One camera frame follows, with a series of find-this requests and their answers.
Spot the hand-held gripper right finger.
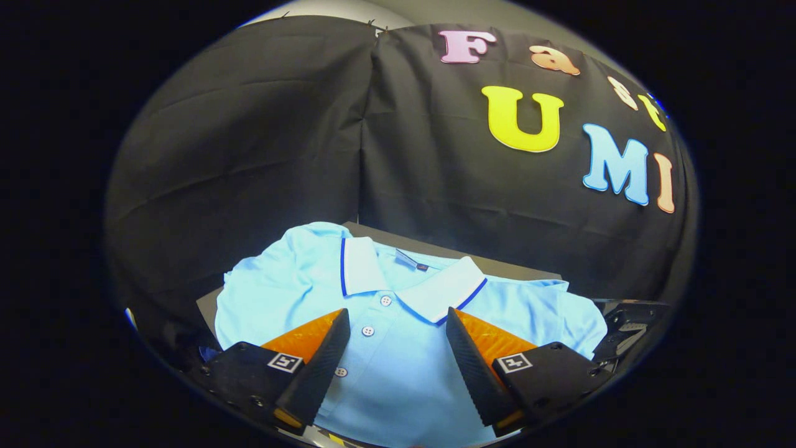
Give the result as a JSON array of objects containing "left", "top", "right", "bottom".
[{"left": 446, "top": 307, "right": 613, "bottom": 438}]

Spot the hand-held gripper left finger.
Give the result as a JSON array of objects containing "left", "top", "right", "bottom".
[{"left": 190, "top": 308, "right": 351, "bottom": 436}]

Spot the light blue polo shirt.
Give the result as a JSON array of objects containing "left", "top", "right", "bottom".
[{"left": 215, "top": 222, "right": 608, "bottom": 448}]

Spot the dark glass washing machine lid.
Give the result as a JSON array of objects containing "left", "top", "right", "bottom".
[{"left": 591, "top": 299, "right": 672, "bottom": 374}]

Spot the black backdrop cloth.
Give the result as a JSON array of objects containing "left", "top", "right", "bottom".
[{"left": 103, "top": 16, "right": 700, "bottom": 349}]

